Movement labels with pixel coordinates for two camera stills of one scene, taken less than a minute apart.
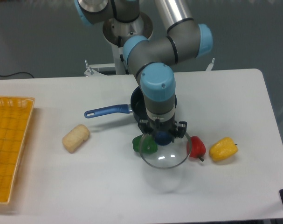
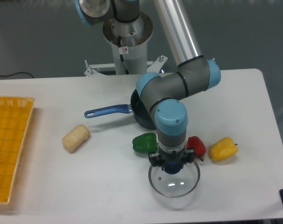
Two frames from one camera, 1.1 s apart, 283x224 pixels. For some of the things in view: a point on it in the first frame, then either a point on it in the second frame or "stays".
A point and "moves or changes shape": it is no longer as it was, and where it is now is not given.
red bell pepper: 196,148 stays
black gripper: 147,126 → 165,157
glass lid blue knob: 161,151 moves or changes shape
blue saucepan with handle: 137,108 stays
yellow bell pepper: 223,149 stays
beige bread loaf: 78,136 stays
